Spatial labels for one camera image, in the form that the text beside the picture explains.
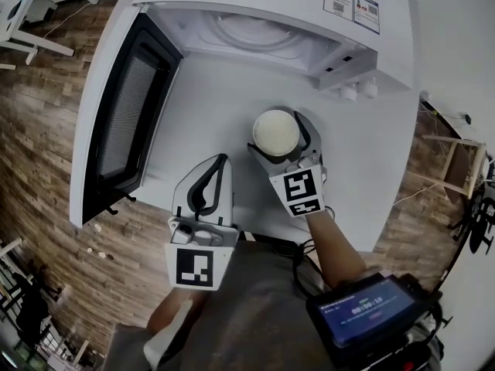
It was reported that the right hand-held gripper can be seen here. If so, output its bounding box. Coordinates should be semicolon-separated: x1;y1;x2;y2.
247;110;329;219

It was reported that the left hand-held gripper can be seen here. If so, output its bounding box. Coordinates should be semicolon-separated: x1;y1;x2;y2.
164;153;241;292

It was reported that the white cup of food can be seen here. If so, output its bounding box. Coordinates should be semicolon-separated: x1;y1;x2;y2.
252;108;302;158

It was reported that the person's left forearm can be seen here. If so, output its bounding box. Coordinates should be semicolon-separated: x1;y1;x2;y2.
145;287;204;336

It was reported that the person's right forearm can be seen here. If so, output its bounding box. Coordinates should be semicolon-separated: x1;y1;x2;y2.
306;209;367;290

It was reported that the white microwave knob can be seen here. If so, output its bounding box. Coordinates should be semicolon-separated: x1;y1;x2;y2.
338;83;359;102

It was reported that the glass microwave turntable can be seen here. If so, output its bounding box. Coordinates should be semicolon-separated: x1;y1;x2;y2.
208;12;307;60

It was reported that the white microwave door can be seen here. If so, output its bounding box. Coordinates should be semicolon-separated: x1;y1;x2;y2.
69;4;185;230

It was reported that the person's grey shirt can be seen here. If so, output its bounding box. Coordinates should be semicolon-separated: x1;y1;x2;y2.
104;239;341;371

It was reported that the blue label sticker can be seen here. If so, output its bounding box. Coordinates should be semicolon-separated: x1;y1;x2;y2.
353;0;381;36

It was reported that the wooden stool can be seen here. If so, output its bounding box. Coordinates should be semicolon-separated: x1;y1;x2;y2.
405;132;487;201

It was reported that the black screen device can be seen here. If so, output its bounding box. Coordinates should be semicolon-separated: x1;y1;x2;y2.
305;273;428;359

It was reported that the black office chair base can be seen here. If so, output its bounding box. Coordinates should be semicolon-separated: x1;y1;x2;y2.
447;189;495;255

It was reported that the black floor stand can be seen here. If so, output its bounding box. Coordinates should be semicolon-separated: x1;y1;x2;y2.
0;259;63;349

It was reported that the black cable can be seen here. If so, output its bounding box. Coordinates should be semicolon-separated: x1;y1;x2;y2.
291;237;330;299

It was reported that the white floor cable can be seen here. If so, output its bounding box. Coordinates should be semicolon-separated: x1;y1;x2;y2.
42;0;88;40

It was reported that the white desk frame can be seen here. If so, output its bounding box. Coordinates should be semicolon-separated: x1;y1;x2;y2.
0;0;101;71

